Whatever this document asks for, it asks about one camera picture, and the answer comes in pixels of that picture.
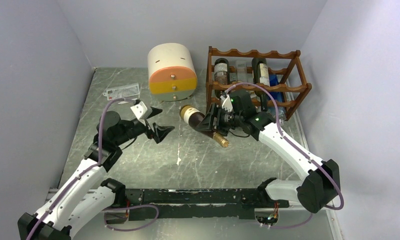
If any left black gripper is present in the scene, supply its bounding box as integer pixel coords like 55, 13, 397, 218
114, 106, 175, 146

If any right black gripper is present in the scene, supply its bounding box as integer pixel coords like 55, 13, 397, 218
195, 102, 244, 136

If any dark gold-capped wine bottle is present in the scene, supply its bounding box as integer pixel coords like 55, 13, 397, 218
179, 104, 230, 148

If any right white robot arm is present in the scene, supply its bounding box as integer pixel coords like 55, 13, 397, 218
195, 89, 341, 214

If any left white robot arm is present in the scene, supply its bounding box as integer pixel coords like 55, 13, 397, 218
17, 102, 174, 240

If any dark green labelled wine bottle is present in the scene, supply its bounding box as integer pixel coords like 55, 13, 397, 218
214, 58, 230, 85

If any clear glass bottle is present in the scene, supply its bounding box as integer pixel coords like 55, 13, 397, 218
235, 60, 254, 84

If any dark wine bottle white label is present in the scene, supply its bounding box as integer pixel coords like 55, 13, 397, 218
251, 57, 270, 112

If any blue labelled clear bottle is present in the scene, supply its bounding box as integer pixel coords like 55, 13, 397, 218
268, 74, 286, 123

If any brown wooden wine rack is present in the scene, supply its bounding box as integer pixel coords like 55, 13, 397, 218
205, 46, 312, 120

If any clear plastic ruler package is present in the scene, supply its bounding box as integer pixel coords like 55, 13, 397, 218
102, 83, 140, 101

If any white round drawer cabinet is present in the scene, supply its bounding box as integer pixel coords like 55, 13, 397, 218
147, 43, 198, 102

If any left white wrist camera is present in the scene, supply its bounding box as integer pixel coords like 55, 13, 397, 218
130, 101, 153, 126

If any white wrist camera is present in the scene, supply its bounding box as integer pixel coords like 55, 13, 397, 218
219, 93, 233, 112
130, 101, 153, 126

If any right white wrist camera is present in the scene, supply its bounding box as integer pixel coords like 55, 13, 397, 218
219, 93, 233, 112

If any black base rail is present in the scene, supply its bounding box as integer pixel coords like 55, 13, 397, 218
125, 188, 290, 221

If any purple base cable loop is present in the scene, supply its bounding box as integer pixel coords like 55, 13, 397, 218
103, 203, 160, 232

